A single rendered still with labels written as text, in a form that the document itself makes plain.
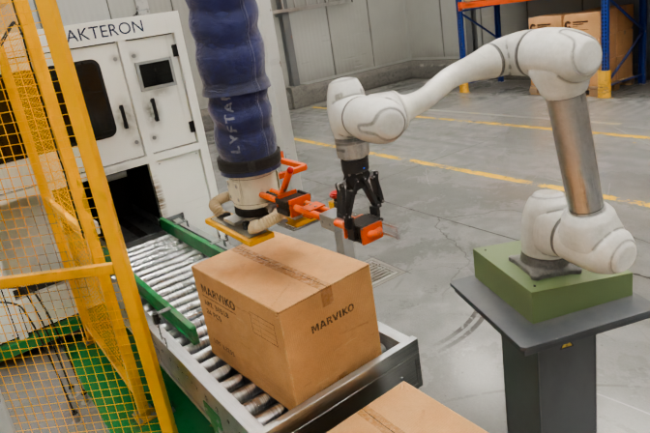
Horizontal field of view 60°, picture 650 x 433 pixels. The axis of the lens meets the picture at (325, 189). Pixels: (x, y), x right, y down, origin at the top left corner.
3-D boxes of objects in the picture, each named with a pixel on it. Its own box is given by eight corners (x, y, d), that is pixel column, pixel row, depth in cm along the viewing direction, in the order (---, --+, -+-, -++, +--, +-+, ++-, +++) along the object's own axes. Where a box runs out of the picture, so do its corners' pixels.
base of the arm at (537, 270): (546, 247, 209) (547, 234, 207) (583, 273, 188) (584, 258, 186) (501, 254, 206) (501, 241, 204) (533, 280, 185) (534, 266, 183)
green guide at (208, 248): (162, 229, 388) (159, 216, 385) (175, 224, 394) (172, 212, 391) (284, 302, 261) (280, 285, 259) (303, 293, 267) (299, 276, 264)
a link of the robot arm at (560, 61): (591, 243, 186) (651, 268, 167) (554, 267, 182) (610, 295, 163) (549, 17, 157) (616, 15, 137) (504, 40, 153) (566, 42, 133)
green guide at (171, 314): (82, 257, 360) (78, 244, 357) (99, 251, 365) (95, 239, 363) (177, 354, 233) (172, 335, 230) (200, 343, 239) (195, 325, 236)
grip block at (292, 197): (276, 213, 185) (273, 196, 183) (299, 203, 191) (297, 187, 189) (289, 218, 179) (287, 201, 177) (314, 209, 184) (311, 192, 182)
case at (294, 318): (212, 353, 231) (191, 265, 219) (288, 311, 254) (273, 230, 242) (299, 418, 186) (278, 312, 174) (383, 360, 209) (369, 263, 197)
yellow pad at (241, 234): (205, 223, 212) (202, 212, 211) (227, 215, 218) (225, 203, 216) (250, 247, 186) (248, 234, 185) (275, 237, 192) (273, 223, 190)
